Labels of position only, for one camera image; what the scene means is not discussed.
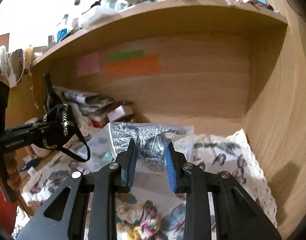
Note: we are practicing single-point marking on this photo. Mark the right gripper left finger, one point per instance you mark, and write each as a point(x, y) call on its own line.
point(81, 198)

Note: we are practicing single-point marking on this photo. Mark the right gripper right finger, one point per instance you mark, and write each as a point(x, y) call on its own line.
point(237, 216)

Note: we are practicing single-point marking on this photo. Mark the black chain pouch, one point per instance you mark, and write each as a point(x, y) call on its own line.
point(56, 128)

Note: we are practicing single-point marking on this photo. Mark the person's left hand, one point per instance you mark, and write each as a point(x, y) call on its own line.
point(14, 180)

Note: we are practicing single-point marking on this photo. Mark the beige cylinder roll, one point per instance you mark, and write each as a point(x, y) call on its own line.
point(39, 152)

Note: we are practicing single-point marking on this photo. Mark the clear plastic storage box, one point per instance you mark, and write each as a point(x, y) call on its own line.
point(99, 144)

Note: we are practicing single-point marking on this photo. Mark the floral fabric piece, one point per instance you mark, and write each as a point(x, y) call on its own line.
point(144, 221)

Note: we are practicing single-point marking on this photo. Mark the dark wine bottle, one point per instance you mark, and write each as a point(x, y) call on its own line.
point(52, 99)

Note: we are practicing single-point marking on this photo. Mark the butterfly print cloth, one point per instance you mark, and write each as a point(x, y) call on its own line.
point(211, 153)

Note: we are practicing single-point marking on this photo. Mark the white fluffy pompom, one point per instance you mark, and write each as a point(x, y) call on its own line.
point(3, 61)

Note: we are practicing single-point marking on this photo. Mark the stack of papers and books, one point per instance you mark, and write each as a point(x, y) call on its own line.
point(91, 106)

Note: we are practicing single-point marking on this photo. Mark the small white box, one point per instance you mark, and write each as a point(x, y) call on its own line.
point(120, 112)

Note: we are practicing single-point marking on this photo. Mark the pink sticky note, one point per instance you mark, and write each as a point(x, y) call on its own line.
point(88, 64)

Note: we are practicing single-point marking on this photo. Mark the blue liquid bottle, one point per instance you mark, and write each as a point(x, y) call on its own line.
point(61, 29)

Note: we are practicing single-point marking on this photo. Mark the orange sticky note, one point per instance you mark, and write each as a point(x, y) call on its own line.
point(139, 66)

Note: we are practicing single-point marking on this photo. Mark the green sticky note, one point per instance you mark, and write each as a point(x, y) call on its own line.
point(124, 56)

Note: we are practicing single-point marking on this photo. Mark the wooden shelf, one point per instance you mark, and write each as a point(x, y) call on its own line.
point(151, 19)

